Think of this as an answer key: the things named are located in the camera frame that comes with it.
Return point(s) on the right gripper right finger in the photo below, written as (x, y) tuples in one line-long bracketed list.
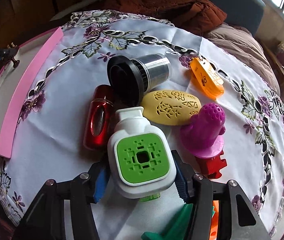
[(183, 180)]

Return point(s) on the black and clear cylinder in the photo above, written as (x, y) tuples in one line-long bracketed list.
[(131, 79)]

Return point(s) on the orange plastic clip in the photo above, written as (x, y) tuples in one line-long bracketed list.
[(208, 79)]

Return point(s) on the purple box on side table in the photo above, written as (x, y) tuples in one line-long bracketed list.
[(280, 53)]

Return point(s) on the magenta perforated mushroom toy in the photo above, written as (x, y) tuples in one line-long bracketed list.
[(203, 136)]

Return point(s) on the white embroidered floral tablecloth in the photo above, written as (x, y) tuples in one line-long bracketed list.
[(48, 138)]

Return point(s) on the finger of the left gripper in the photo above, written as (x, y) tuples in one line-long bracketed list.
[(7, 55)]

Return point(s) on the green plastic block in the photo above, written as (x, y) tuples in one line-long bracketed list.
[(176, 228)]

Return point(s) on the yellow carved oval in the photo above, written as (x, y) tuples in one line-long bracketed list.
[(170, 107)]

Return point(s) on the red puzzle block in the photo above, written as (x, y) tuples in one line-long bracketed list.
[(211, 167)]

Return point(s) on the rust brown quilted jacket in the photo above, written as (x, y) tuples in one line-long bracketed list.
[(195, 16)]

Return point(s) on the mauve duvet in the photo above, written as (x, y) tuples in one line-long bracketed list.
[(239, 42)]

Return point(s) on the red metallic capsule bottle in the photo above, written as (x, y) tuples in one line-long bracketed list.
[(98, 125)]

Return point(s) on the pink shallow cardboard box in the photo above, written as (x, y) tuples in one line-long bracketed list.
[(15, 82)]

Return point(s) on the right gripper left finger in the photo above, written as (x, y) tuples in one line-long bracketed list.
[(98, 181)]

